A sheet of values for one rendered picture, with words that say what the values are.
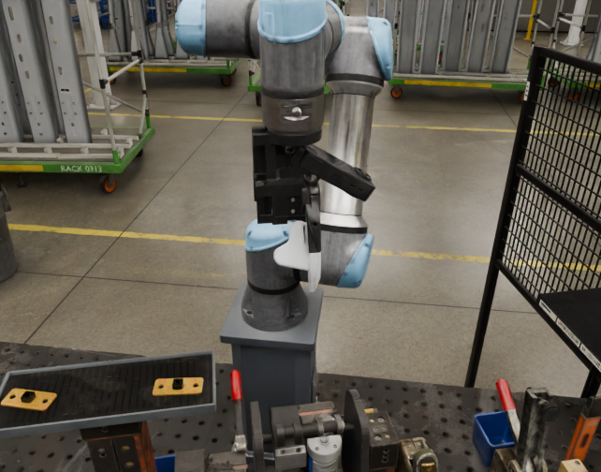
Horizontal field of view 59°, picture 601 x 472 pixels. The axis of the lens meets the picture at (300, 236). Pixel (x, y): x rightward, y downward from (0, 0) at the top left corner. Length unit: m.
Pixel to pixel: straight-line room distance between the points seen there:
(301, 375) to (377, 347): 1.62
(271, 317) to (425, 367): 1.69
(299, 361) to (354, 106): 0.56
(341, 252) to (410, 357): 1.80
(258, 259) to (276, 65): 0.56
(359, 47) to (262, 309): 0.57
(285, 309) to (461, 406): 0.68
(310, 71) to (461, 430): 1.16
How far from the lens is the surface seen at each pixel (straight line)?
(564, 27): 12.93
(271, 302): 1.14
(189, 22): 0.76
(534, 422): 0.99
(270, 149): 0.66
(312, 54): 0.62
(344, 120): 1.06
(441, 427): 1.56
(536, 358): 2.99
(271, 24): 0.61
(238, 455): 0.99
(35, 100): 5.06
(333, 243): 1.05
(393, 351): 2.82
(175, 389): 0.98
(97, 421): 0.97
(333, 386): 1.62
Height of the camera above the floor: 1.84
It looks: 29 degrees down
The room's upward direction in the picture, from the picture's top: straight up
